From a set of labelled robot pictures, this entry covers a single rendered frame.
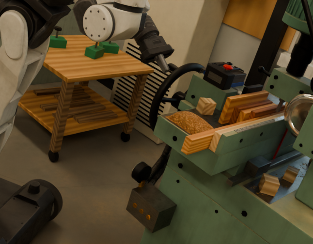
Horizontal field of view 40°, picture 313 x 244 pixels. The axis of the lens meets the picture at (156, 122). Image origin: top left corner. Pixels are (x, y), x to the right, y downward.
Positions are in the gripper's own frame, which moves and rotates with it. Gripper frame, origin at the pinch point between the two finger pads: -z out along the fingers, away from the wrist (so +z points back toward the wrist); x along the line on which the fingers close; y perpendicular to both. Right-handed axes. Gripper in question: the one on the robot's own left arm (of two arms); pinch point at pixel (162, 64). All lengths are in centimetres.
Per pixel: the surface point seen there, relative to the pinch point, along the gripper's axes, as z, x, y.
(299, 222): -64, 6, 26
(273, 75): -26.3, -11.6, 28.2
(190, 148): -37, 26, 31
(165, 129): -27.4, 22.4, 18.5
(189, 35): 49, -79, -73
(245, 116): -33.0, -0.1, 22.2
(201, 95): -18.9, 0.7, 11.0
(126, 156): 7, -31, -125
